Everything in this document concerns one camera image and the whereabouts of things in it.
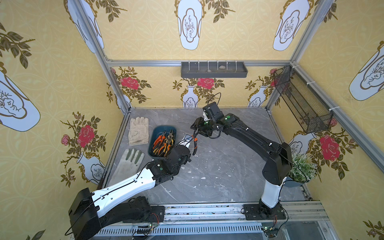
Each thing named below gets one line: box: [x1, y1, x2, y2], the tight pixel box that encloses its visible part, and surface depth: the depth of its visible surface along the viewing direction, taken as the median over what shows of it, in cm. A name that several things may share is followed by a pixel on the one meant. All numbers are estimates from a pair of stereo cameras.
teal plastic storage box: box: [148, 125, 176, 158], surface depth 100 cm
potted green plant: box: [283, 153, 317, 188], surface depth 75 cm
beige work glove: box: [128, 117, 149, 146], surface depth 108 cm
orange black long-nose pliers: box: [191, 130, 198, 156], surface depth 81 cm
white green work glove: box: [107, 148, 145, 187], surface depth 94 cm
